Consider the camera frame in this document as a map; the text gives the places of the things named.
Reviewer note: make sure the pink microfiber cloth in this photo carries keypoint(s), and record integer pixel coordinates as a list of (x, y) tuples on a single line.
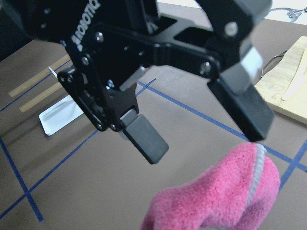
[(236, 193)]

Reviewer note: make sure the wooden rack rod one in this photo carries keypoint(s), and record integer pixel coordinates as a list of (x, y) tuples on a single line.
[(38, 77)]

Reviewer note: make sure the bamboo cutting board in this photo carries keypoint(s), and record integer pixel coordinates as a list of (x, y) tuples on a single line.
[(284, 87)]

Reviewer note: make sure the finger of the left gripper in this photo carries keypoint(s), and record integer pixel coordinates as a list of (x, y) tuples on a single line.
[(141, 129), (221, 50)]

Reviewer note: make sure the white towel rack base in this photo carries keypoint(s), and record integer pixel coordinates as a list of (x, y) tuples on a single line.
[(59, 115)]

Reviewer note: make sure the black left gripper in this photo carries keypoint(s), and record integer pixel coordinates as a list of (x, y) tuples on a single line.
[(111, 44)]

